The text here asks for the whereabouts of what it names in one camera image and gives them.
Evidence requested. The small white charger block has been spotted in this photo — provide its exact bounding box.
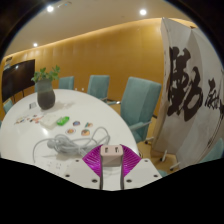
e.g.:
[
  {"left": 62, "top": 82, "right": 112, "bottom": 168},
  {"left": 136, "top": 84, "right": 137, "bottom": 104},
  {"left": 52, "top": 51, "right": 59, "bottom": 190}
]
[{"left": 99, "top": 144, "right": 124, "bottom": 168}]

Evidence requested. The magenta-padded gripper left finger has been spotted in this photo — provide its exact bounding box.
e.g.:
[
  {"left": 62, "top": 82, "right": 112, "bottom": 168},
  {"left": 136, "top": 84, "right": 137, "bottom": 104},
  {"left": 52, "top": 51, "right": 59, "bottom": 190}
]
[{"left": 63, "top": 144, "right": 105, "bottom": 190}]

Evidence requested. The grey coiled power cable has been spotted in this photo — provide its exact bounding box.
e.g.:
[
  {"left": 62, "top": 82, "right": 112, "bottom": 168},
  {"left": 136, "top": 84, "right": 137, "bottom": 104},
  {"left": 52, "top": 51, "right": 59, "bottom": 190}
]
[{"left": 32, "top": 126, "right": 111, "bottom": 164}]

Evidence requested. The small colourful stickers row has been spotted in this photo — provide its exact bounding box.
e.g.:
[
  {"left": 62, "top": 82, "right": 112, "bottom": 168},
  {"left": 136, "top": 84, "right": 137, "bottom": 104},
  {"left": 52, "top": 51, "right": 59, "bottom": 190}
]
[{"left": 14, "top": 114, "right": 44, "bottom": 125}]

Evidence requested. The black wall television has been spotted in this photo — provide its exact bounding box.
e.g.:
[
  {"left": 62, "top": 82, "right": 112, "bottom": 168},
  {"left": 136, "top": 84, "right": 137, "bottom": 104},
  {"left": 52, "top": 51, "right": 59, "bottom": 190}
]
[{"left": 1, "top": 59, "right": 36, "bottom": 104}]

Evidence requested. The teal chairs group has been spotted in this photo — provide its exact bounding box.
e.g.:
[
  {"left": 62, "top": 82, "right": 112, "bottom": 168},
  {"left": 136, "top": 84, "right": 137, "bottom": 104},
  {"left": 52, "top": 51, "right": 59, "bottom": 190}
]
[{"left": 0, "top": 74, "right": 162, "bottom": 144}]

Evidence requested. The ceiling lights group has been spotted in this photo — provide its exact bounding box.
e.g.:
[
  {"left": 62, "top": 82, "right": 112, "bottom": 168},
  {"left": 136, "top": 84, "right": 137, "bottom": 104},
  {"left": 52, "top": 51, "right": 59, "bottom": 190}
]
[{"left": 32, "top": 4, "right": 148, "bottom": 48}]

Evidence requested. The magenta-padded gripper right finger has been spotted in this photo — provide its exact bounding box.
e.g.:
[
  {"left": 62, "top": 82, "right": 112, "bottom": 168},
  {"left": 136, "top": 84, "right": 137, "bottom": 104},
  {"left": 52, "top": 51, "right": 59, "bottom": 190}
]
[{"left": 119, "top": 144, "right": 163, "bottom": 190}]

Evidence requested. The calligraphy folding screen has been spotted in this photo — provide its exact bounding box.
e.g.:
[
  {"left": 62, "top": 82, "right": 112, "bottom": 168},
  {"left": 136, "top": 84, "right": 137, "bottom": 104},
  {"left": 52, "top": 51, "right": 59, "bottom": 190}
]
[{"left": 151, "top": 17, "right": 224, "bottom": 169}]

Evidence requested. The white power strip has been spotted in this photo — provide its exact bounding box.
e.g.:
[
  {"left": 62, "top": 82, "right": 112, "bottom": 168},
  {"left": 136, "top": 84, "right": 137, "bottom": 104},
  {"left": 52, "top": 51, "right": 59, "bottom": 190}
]
[{"left": 42, "top": 155, "right": 77, "bottom": 172}]

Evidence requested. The flat white box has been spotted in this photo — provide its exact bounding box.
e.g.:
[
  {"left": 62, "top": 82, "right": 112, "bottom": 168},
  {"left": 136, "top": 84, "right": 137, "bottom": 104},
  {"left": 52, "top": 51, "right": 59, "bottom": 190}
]
[{"left": 39, "top": 113, "right": 61, "bottom": 129}]

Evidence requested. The potted plant in dark vase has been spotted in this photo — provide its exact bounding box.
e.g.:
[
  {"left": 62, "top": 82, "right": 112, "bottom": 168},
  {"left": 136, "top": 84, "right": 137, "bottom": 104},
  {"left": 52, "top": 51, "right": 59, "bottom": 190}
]
[{"left": 31, "top": 64, "right": 62, "bottom": 111}]

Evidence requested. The small green packet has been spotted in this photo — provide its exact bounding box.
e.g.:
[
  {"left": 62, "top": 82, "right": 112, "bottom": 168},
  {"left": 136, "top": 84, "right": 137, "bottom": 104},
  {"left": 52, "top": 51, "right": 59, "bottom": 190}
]
[{"left": 56, "top": 115, "right": 70, "bottom": 127}]

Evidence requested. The teal upholstered chair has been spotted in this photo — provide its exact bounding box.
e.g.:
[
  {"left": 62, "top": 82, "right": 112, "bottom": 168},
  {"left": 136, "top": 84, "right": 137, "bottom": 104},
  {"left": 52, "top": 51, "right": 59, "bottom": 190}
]
[{"left": 199, "top": 138, "right": 224, "bottom": 165}]

